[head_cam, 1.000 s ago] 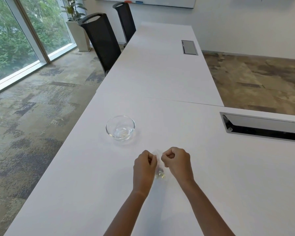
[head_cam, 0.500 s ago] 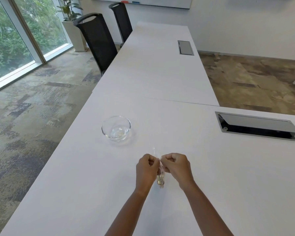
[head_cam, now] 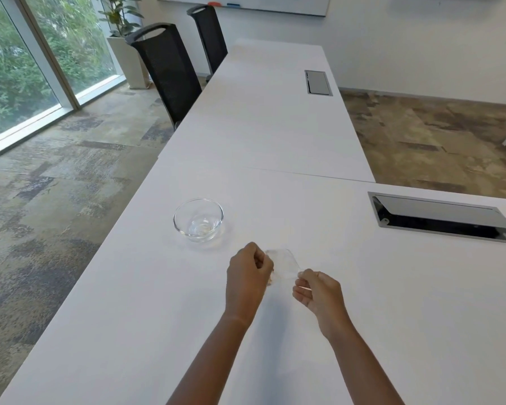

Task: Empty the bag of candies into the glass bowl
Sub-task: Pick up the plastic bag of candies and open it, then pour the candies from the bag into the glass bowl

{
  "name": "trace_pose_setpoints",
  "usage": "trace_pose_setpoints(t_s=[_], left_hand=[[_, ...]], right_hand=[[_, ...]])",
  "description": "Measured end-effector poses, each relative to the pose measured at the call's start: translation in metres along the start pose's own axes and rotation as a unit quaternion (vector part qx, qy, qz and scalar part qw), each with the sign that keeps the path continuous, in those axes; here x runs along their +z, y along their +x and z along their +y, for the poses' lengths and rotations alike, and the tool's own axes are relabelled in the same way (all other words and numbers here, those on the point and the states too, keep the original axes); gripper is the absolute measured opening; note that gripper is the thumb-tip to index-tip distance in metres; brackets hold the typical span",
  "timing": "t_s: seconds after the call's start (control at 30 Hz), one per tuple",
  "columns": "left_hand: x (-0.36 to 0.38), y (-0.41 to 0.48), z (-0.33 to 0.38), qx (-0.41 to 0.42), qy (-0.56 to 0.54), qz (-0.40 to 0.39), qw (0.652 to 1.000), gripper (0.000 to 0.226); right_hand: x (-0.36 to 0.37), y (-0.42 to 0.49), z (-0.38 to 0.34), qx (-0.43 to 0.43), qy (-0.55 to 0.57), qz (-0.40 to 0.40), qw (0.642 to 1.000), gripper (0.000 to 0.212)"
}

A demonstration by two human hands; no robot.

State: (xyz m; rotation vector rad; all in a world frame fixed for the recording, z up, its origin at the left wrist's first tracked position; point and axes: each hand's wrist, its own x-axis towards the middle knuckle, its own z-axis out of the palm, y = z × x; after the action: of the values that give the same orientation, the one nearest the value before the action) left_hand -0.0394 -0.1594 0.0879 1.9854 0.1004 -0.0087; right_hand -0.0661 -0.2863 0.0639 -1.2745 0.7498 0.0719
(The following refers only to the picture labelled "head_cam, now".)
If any person's right hand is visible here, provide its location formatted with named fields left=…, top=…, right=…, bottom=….
left=292, top=269, right=349, bottom=339

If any person's left hand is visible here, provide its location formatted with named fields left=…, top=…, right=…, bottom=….
left=225, top=242, right=275, bottom=326

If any clear plastic bag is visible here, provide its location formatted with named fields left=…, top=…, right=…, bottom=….
left=263, top=248, right=303, bottom=288

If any person's left forearm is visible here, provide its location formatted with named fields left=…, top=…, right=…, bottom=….
left=165, top=311, right=250, bottom=405

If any person's right forearm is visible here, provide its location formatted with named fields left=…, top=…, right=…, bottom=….
left=318, top=319, right=406, bottom=405

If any clear glass bowl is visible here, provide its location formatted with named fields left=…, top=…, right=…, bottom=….
left=172, top=198, right=224, bottom=243

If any black mesh office chair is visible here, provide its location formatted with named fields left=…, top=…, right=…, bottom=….
left=186, top=4, right=229, bottom=82
left=125, top=23, right=203, bottom=132

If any white square planter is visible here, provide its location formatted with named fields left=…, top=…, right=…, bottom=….
left=106, top=35, right=152, bottom=90

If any green potted plant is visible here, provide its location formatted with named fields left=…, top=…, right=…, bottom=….
left=95, top=0, right=145, bottom=38

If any large glass window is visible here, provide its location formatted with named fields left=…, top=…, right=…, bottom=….
left=0, top=0, right=128, bottom=163

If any open table cable box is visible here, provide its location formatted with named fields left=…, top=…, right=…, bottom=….
left=367, top=191, right=506, bottom=245

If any closed table cable box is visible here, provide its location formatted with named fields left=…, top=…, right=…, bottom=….
left=304, top=70, right=333, bottom=97

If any wall whiteboard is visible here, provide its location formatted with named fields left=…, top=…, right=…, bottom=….
left=157, top=0, right=332, bottom=17

